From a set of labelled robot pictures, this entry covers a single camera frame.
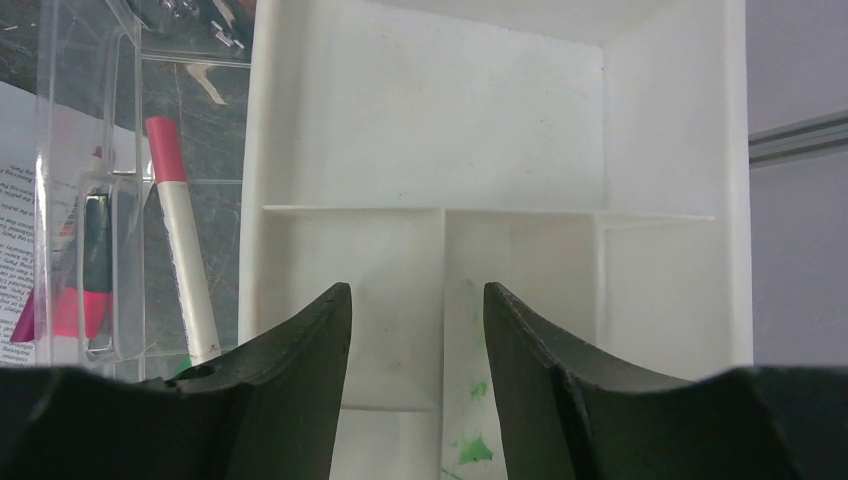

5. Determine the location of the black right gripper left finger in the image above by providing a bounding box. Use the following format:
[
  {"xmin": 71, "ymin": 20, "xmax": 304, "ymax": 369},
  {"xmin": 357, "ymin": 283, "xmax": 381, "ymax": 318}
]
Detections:
[{"xmin": 1, "ymin": 283, "xmax": 352, "ymax": 479}]

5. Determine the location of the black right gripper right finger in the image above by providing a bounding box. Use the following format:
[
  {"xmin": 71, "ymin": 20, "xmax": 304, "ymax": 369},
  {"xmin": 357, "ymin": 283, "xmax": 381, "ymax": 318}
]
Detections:
[{"xmin": 483, "ymin": 282, "xmax": 847, "ymax": 479}]

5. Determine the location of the white pink-capped marker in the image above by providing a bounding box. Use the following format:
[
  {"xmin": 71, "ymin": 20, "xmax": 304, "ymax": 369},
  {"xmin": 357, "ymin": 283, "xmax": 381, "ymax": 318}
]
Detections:
[{"xmin": 145, "ymin": 116, "xmax": 221, "ymax": 366}]

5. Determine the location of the white drawer organizer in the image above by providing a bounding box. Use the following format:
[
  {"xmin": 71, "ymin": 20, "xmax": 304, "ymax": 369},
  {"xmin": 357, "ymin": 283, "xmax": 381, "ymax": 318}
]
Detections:
[{"xmin": 35, "ymin": 1, "xmax": 753, "ymax": 479}]

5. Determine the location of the black pink-capped highlighter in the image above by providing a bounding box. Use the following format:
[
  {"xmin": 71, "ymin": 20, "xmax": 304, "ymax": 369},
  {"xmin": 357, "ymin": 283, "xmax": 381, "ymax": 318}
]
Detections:
[{"xmin": 53, "ymin": 193, "xmax": 113, "ymax": 339}]

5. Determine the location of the pink clipboard with paper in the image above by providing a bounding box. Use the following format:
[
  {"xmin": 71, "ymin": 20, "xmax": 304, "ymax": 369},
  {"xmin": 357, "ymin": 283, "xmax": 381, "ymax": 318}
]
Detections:
[{"xmin": 0, "ymin": 80, "xmax": 157, "ymax": 369}]

